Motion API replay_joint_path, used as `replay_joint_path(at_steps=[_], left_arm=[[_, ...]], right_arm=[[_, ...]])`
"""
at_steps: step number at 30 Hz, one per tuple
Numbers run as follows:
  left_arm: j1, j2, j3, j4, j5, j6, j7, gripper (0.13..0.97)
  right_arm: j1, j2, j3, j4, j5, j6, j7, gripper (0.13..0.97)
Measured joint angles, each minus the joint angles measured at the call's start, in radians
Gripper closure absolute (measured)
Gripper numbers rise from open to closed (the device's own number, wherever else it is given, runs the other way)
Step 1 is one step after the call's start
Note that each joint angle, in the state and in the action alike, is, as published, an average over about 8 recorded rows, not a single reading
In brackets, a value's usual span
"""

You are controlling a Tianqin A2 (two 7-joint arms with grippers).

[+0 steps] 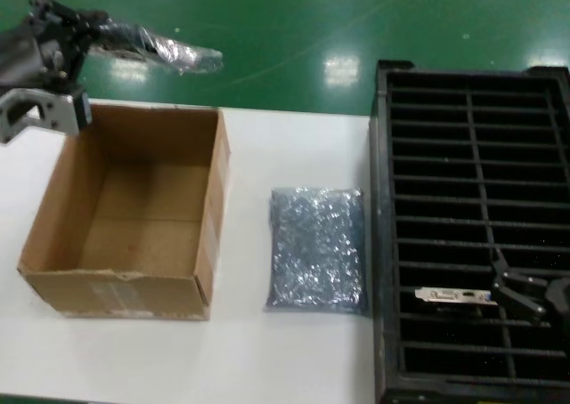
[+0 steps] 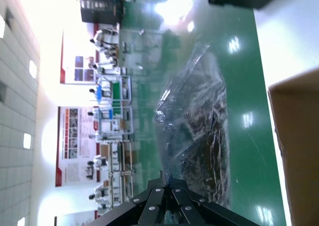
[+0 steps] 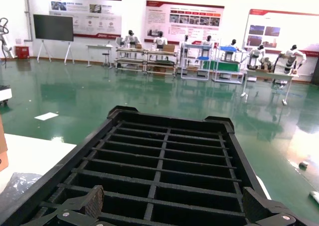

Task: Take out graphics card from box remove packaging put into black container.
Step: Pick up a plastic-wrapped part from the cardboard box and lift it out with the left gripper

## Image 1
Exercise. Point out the flat silver antistatic bag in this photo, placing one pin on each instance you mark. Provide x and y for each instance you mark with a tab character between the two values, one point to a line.
316	252

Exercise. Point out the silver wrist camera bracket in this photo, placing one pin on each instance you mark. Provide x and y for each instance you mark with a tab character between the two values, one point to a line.
62	110

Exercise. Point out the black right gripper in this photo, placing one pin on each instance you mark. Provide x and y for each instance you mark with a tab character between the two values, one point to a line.
560	295

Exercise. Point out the silver antistatic bag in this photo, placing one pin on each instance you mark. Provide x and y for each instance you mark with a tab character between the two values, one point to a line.
316	252
187	54

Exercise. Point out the brown cardboard box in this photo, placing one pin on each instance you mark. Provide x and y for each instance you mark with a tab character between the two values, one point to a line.
147	132

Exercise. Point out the black slotted plastic container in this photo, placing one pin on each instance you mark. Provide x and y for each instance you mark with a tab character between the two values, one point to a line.
378	199

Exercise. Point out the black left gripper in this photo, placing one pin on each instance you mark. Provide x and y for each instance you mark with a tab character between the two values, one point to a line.
31	52

